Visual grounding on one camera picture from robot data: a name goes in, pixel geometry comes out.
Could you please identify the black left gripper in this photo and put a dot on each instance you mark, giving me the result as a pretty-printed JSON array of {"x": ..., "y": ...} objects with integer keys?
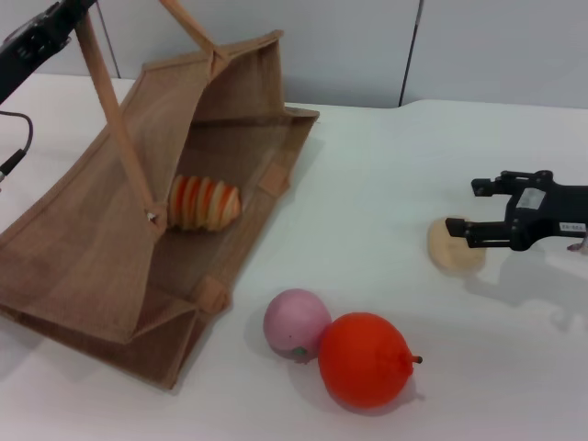
[{"x": 27, "y": 46}]

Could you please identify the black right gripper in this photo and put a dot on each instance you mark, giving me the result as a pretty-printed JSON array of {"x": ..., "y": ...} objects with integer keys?
[{"x": 546, "y": 211}]

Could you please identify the beige round egg yolk pastry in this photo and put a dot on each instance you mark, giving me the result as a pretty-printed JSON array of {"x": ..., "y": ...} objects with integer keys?
[{"x": 452, "y": 257}]

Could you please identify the orange striped bread loaf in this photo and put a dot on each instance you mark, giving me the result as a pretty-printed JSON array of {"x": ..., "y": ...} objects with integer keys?
[{"x": 204, "y": 204}]

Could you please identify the brown burlap tote bag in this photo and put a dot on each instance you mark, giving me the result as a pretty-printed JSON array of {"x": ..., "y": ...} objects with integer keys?
[{"x": 92, "y": 257}]

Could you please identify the red orange fruit toy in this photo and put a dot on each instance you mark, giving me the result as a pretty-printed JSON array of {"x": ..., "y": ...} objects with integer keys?
[{"x": 363, "y": 363}]

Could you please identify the pink peach toy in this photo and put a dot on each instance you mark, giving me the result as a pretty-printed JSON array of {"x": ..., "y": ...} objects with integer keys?
[{"x": 294, "y": 321}]

